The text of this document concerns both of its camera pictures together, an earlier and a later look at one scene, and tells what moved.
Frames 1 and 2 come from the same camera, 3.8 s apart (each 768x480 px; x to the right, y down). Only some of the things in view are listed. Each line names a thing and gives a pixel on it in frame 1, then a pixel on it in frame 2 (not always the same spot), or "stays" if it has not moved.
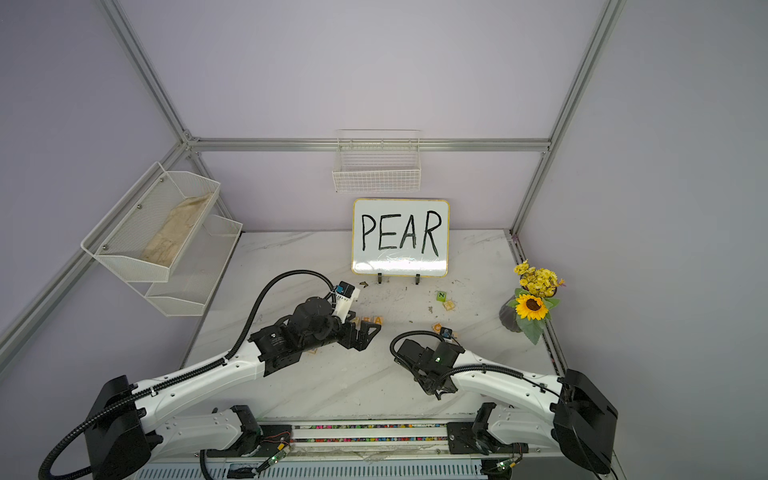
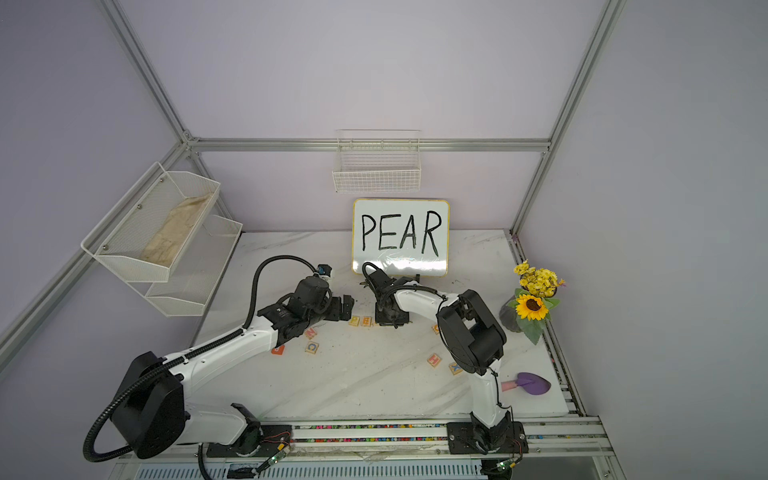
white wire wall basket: [377, 160] stays
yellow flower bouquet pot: [530, 308] stays
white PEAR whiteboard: [400, 237] stays
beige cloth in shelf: [165, 246] stays
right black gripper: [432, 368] → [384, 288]
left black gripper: [362, 341] → [336, 314]
